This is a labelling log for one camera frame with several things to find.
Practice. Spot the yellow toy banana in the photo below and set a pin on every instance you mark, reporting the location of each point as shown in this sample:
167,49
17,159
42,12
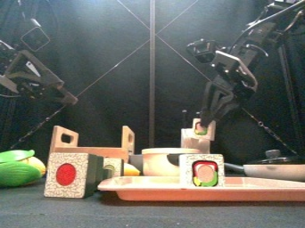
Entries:
131,170

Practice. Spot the sushi toy red centre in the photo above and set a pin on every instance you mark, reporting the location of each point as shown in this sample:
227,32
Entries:
65,174

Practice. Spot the wooden toy crate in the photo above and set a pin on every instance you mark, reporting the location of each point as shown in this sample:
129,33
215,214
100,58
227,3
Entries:
95,151

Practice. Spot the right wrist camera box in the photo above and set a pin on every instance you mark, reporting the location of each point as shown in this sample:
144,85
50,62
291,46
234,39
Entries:
203,50

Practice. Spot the black pan lid with knob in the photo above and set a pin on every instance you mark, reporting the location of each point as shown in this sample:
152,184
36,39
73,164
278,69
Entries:
273,154

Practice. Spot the vertical metal frame pole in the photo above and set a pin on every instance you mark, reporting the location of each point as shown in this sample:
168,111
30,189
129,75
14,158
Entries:
151,74

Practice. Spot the small sushi toy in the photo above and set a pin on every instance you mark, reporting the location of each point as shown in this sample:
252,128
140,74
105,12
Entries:
115,166

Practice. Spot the white toy pot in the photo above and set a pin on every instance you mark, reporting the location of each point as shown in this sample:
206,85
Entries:
156,163

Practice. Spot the toy corn with green husk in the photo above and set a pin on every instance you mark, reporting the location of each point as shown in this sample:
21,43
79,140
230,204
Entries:
16,173

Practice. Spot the toy frying pan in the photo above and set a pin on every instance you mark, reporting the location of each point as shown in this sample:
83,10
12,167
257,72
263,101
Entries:
274,172

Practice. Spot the pink plastic tray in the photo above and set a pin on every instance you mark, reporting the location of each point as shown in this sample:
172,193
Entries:
158,193

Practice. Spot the sushi toy green orange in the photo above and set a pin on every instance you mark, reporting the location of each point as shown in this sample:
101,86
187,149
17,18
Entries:
200,132

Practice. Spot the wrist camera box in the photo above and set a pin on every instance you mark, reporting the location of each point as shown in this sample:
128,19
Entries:
203,50
34,38

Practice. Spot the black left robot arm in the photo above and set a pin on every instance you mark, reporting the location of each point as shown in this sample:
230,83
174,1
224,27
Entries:
5,59

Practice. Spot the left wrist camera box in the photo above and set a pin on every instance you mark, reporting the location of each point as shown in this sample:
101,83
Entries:
34,38

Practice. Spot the sushi toy pink centre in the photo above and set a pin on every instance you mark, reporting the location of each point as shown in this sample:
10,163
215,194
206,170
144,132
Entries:
204,173

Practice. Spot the cream wooden block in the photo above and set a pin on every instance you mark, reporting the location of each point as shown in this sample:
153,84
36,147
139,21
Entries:
194,145

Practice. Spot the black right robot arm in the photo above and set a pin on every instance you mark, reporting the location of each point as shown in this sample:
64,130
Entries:
274,17

